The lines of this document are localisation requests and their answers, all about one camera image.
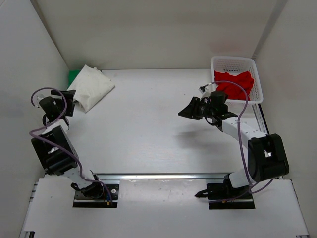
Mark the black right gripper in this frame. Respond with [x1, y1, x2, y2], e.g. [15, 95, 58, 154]
[179, 98, 216, 121]

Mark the green t shirt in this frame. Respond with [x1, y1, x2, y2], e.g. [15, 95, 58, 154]
[68, 70, 80, 86]

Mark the white t shirt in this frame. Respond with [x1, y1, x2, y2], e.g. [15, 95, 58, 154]
[67, 65, 115, 113]

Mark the red t shirt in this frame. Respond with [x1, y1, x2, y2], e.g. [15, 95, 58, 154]
[214, 71, 254, 101]

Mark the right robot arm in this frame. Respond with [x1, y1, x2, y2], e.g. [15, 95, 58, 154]
[178, 92, 289, 200]

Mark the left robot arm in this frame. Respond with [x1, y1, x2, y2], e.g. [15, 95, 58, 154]
[30, 88, 106, 199]

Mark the white plastic basket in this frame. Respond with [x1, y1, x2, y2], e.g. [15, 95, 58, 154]
[211, 56, 263, 105]

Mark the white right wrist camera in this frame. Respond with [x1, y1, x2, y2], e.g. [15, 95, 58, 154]
[199, 84, 211, 100]

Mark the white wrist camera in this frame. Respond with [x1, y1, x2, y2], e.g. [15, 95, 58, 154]
[199, 84, 211, 100]
[33, 94, 45, 108]

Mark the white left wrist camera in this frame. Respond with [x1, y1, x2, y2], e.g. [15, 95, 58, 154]
[33, 94, 45, 108]

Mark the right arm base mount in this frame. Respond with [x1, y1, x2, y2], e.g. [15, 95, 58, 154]
[195, 174, 255, 210]

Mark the aluminium table rail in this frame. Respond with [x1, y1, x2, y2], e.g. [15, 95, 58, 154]
[96, 173, 226, 180]

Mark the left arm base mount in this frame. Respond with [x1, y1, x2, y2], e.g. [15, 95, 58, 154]
[71, 180, 119, 208]

